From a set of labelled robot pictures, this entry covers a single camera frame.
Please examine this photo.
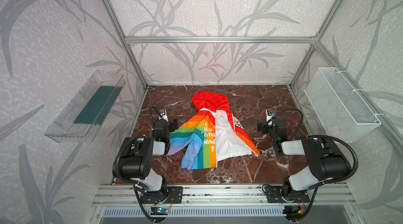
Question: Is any rainbow striped kids jacket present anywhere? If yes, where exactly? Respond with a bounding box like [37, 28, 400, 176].
[167, 91, 260, 170]

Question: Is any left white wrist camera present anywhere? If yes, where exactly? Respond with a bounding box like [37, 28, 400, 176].
[158, 109, 169, 122]

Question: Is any right circuit board with wires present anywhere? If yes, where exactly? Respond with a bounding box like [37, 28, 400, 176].
[283, 206, 305, 219]

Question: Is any white wire mesh basket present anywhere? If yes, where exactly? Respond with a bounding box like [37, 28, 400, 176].
[304, 67, 382, 143]

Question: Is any small pink object in basket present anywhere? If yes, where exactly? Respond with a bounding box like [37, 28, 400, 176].
[326, 126, 342, 138]

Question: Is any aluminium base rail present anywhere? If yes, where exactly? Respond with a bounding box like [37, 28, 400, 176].
[91, 184, 357, 207]

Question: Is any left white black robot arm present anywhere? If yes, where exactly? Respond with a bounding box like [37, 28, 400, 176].
[112, 119, 183, 204]

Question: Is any clear plastic wall tray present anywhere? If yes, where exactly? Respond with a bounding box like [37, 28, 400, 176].
[45, 70, 126, 143]

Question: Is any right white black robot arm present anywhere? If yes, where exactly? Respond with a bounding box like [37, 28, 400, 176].
[257, 119, 359, 203]

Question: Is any left green circuit board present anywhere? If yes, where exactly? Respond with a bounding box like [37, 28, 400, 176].
[151, 205, 170, 215]

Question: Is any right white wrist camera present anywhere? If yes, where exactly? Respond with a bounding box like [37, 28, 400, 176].
[266, 109, 276, 122]

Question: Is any aluminium cage frame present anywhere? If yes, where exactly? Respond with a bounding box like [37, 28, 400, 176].
[88, 0, 403, 149]

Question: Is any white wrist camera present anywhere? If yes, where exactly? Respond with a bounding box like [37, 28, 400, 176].
[266, 109, 276, 122]
[158, 109, 169, 122]

